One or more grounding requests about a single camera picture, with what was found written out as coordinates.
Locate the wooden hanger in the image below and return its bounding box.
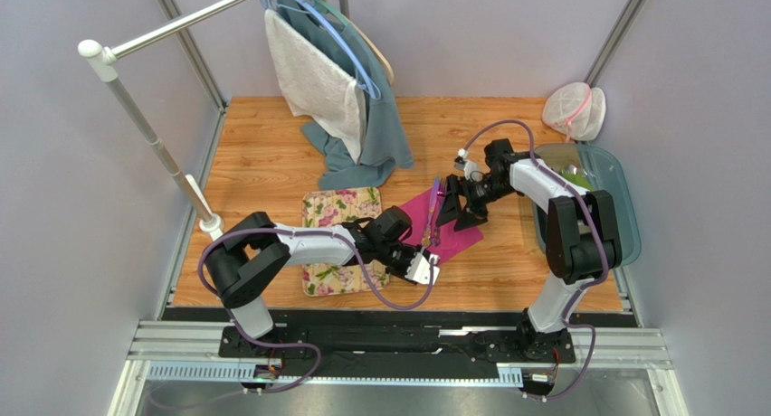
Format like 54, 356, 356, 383
338, 0, 395, 86

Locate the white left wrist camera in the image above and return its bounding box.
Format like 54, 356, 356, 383
405, 250, 440, 285

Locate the teal plastic tray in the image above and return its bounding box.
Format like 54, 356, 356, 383
535, 143, 642, 267

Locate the white towel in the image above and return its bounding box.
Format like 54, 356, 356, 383
264, 10, 366, 164

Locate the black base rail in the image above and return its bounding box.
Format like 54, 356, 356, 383
214, 309, 576, 380

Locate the blue plastic hanger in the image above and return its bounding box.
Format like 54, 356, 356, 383
273, 0, 382, 99

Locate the teal blue garment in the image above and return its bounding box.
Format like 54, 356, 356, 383
268, 0, 414, 190

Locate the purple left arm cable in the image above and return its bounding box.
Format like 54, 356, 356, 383
197, 225, 438, 395

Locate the green plastic hanger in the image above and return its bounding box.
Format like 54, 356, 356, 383
300, 0, 350, 28

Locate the magenta paper napkin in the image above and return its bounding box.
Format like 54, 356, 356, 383
400, 189, 483, 265

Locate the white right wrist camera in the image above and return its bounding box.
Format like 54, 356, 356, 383
454, 148, 484, 181

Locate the white clothes rack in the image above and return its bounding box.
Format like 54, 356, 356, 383
77, 0, 249, 241

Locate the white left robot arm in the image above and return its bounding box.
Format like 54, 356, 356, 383
197, 206, 438, 339

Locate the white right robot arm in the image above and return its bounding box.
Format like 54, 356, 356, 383
436, 139, 623, 334

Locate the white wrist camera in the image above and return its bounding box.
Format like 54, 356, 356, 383
405, 250, 440, 285
454, 148, 484, 181

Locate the white mesh laundry bag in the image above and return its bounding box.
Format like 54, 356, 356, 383
541, 82, 607, 142

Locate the green handled utensil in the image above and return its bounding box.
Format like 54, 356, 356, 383
559, 165, 594, 191

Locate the floral placemat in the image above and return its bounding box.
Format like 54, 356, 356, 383
300, 187, 389, 297

